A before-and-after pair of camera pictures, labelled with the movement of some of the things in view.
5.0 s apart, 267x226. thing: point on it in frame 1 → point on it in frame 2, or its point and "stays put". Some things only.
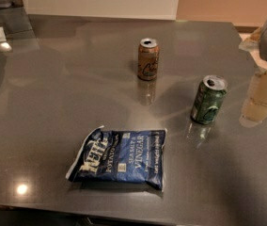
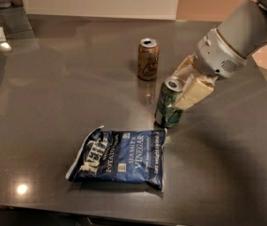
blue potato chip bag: x=129 y=155 stays put
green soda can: x=208 y=98 → x=167 y=112
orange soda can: x=149 y=52 stays put
